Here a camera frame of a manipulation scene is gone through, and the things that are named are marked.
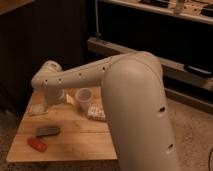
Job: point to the metal shelf frame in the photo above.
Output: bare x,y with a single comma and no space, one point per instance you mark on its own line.
181,85

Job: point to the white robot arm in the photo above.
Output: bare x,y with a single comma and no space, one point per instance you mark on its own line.
134,101

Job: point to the black device on shelf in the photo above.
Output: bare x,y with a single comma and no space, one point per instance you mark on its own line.
198,72

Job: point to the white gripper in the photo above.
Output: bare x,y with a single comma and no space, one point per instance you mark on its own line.
57,96

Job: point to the white patterned box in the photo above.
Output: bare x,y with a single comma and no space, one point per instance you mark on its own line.
96,113

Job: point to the red oblong object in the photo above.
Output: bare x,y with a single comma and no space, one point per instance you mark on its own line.
37,144

